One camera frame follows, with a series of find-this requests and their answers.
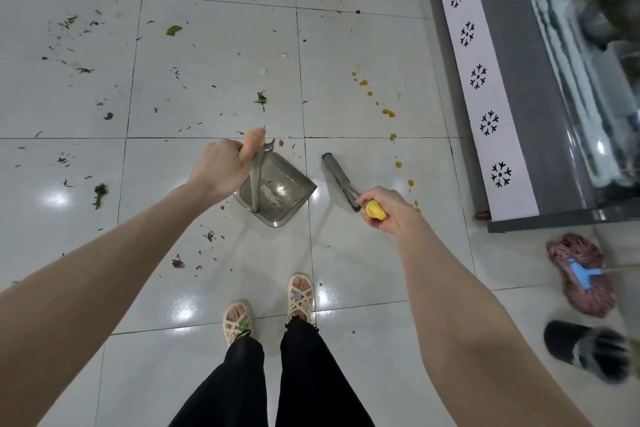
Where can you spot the person's right forearm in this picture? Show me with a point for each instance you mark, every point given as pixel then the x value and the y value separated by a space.
pixel 475 341

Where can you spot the orange liquid spill drops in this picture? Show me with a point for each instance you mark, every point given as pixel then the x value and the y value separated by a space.
pixel 388 113

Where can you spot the person's black trousers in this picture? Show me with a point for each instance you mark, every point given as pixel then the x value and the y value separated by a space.
pixel 300 381

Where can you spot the person's left beige sandal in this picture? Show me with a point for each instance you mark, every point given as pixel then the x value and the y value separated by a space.
pixel 236 324

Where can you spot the person's right hand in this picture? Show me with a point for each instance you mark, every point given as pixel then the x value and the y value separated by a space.
pixel 402 216

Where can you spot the person's left forearm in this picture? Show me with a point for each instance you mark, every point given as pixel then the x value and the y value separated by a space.
pixel 75 311

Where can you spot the grey glass display freezer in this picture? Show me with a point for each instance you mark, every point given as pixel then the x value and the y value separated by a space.
pixel 530 91

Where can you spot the black trash bin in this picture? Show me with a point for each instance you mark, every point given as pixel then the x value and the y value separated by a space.
pixel 565 341

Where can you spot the person's beige sandal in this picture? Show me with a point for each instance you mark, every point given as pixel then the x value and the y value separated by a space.
pixel 300 299
pixel 236 324

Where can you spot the person's left hand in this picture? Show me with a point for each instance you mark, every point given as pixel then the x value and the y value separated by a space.
pixel 217 169

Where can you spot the grey broom with yellow cap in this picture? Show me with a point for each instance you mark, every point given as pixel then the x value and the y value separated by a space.
pixel 340 176

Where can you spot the person's right beige sandal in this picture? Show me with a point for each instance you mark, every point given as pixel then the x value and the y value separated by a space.
pixel 300 299

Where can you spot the leaf debris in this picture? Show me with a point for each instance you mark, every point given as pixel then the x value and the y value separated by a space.
pixel 173 30

